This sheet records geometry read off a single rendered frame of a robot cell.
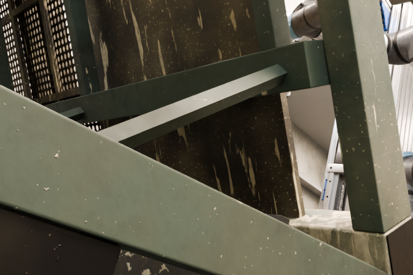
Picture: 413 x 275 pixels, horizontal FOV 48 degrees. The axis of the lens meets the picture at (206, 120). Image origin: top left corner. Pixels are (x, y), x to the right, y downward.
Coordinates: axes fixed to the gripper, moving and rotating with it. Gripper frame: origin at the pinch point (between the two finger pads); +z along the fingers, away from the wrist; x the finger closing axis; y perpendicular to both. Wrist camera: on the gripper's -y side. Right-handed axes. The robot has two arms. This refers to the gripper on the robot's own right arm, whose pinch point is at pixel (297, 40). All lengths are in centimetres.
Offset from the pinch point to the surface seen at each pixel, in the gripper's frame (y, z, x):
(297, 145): -220, -511, -436
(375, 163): -12, 82, 39
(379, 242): -22, 88, 32
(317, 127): -221, -530, -392
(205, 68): 19, 71, 21
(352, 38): 5, 73, 47
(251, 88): 12, 86, 36
